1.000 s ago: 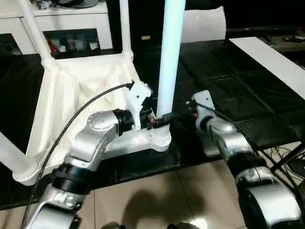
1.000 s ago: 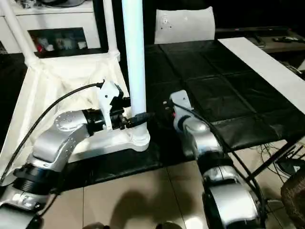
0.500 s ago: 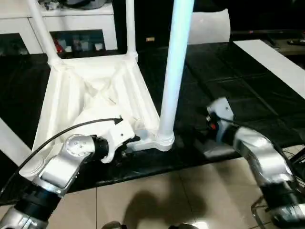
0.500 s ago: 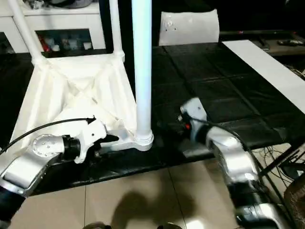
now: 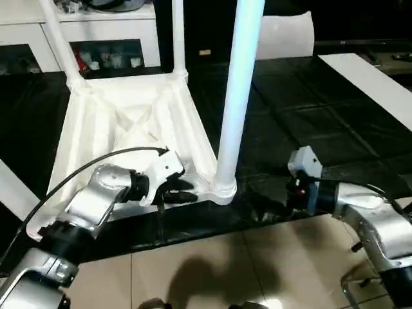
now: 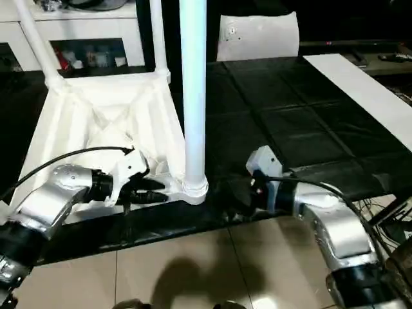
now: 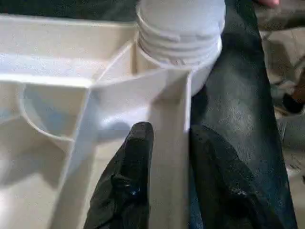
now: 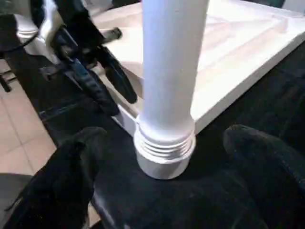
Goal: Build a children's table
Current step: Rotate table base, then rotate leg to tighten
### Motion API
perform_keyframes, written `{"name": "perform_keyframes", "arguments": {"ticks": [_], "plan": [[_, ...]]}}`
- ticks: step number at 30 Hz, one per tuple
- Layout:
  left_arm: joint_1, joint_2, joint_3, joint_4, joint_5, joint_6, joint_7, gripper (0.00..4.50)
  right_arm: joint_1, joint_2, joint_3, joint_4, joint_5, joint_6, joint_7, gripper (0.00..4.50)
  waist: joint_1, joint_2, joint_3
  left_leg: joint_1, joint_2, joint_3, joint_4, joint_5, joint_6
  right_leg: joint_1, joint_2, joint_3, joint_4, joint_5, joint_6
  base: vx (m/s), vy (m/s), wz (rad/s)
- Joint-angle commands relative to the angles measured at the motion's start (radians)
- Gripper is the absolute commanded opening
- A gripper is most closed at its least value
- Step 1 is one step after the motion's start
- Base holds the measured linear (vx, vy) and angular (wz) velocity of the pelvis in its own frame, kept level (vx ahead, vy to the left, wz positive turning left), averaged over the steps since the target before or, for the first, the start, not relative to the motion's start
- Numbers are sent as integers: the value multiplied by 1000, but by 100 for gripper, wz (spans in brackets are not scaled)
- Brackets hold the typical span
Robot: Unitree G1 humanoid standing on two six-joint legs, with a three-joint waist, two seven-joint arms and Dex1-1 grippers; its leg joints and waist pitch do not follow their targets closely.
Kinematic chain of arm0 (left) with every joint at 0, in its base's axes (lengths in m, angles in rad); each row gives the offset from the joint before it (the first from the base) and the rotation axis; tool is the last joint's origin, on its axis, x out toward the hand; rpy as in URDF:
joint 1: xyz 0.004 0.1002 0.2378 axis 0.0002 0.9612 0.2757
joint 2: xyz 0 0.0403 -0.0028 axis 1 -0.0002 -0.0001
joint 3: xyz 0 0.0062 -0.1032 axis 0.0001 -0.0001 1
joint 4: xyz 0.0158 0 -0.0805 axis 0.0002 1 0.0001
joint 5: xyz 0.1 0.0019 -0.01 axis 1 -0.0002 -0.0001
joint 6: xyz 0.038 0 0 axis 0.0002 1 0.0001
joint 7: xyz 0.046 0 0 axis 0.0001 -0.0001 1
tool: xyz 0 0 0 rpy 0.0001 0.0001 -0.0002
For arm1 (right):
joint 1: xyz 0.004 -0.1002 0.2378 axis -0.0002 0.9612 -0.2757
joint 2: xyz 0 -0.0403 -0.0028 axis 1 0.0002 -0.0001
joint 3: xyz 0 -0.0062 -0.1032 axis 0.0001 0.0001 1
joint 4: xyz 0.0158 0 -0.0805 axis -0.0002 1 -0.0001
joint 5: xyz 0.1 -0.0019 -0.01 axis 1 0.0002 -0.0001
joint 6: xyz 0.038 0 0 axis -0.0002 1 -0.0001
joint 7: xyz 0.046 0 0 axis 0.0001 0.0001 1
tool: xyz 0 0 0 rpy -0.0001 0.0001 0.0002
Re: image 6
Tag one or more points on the white flat board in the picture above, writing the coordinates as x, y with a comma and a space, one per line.
354, 83

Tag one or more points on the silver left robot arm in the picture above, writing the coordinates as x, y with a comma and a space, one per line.
48, 199

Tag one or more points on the dark top television stand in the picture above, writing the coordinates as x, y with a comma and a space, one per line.
386, 68

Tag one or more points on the black table mat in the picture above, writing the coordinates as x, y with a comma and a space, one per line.
289, 112

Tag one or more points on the red packet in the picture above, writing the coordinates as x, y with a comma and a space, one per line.
62, 62

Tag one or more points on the white plastic table top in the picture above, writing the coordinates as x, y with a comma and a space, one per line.
64, 112

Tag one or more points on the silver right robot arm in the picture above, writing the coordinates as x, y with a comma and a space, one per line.
341, 225

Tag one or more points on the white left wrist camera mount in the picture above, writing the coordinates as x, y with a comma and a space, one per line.
132, 165

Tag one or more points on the dark robot foot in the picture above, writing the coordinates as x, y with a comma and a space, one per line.
228, 305
132, 304

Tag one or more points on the black metal stand leg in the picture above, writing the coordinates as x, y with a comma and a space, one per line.
389, 210

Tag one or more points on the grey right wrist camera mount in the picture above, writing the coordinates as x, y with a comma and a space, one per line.
267, 159

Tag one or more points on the white glass-door cabinet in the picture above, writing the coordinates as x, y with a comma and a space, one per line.
90, 27

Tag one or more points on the dark robot right foot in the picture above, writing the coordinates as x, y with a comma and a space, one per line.
228, 305

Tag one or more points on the black box with gold label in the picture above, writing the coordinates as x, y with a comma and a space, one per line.
213, 32

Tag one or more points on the black television screen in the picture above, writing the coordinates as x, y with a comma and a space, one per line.
354, 19

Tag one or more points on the dark robot left foot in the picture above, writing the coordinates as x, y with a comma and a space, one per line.
132, 304

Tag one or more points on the black tangled items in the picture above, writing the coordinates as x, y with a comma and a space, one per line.
53, 4

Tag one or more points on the white bag with round fitting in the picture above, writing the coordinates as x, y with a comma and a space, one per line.
267, 35

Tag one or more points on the dark remote control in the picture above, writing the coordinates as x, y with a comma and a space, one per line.
396, 58

